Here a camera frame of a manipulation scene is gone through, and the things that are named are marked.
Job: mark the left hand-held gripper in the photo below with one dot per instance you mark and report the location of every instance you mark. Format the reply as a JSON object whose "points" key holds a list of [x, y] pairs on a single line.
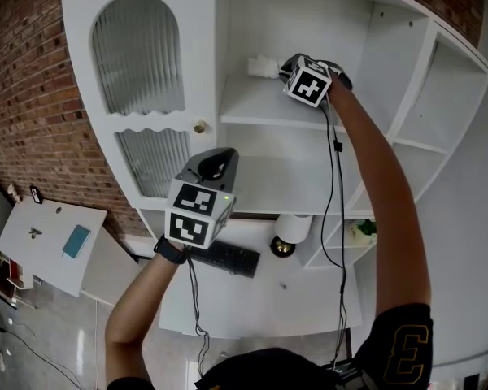
{"points": [[191, 217]]}

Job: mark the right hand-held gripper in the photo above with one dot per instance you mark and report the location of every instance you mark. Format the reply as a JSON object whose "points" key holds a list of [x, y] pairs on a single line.
{"points": [[309, 85]]}

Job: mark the white wooden cabinet with shelves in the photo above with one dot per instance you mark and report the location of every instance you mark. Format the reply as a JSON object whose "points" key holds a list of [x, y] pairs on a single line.
{"points": [[276, 161]]}

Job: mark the person's left forearm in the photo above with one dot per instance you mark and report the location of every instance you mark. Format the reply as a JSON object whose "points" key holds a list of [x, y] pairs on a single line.
{"points": [[134, 319]]}

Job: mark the person's right forearm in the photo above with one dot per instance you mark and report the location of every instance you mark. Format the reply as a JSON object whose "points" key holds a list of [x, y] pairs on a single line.
{"points": [[386, 201]]}

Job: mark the brass cabinet knob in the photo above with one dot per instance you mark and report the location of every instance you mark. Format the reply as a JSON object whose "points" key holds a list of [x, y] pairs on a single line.
{"points": [[200, 126]]}

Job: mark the black keyboard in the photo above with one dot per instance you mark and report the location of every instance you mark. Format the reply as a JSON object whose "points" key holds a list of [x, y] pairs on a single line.
{"points": [[227, 258]]}

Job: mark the black wrist watch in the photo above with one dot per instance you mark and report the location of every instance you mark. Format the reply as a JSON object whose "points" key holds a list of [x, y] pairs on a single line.
{"points": [[171, 251]]}

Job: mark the white table lamp brass base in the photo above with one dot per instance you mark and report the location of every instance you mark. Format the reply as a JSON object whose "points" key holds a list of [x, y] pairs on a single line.
{"points": [[293, 228]]}

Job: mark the teal notebook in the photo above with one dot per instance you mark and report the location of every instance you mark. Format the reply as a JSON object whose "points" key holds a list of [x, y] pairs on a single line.
{"points": [[76, 242]]}

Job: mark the potted plant in white pot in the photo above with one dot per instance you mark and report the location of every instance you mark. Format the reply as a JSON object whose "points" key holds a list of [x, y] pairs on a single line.
{"points": [[366, 230]]}

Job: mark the small dark clip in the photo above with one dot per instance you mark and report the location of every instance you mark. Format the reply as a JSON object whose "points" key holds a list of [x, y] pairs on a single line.
{"points": [[35, 232]]}

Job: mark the white side table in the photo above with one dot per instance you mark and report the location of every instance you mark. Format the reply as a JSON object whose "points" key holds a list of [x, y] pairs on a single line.
{"points": [[40, 250]]}

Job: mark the small pale figurine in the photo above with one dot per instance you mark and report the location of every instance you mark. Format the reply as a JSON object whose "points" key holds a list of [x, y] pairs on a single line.
{"points": [[14, 192]]}

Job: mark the low white book rack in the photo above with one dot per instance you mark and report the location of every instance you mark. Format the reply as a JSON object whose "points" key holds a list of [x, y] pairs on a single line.
{"points": [[8, 276]]}

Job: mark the person's black t-shirt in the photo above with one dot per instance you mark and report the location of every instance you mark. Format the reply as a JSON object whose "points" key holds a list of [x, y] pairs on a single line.
{"points": [[406, 352]]}

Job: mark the small black picture frame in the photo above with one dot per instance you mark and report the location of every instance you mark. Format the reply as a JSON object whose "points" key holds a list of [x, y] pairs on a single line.
{"points": [[36, 194]]}

